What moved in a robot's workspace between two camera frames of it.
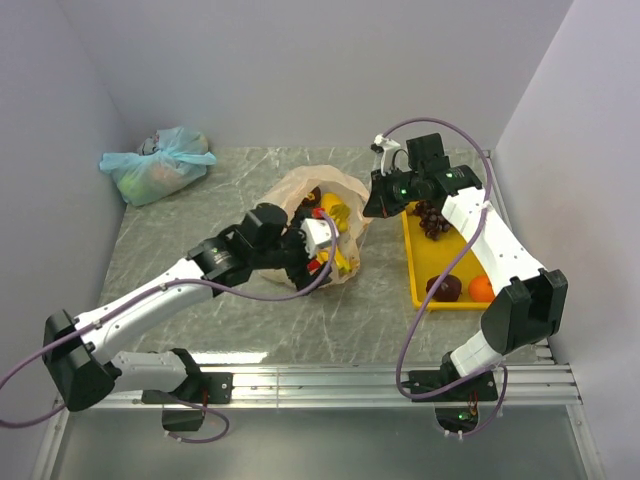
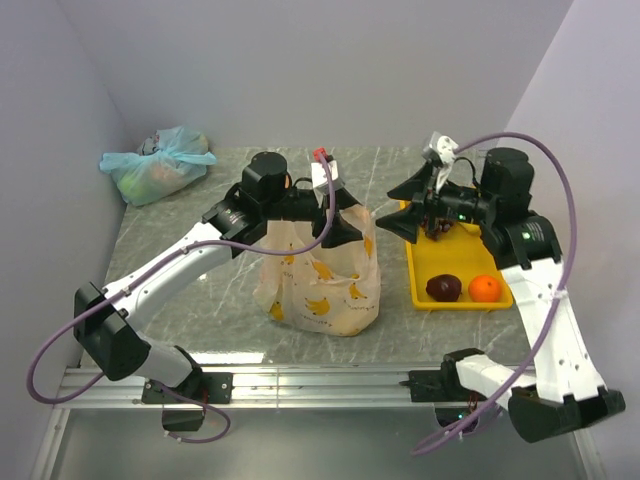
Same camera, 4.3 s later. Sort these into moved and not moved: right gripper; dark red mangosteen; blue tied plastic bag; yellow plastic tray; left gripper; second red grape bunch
Moved: left gripper; right gripper
Not moved: second red grape bunch; yellow plastic tray; dark red mangosteen; blue tied plastic bag
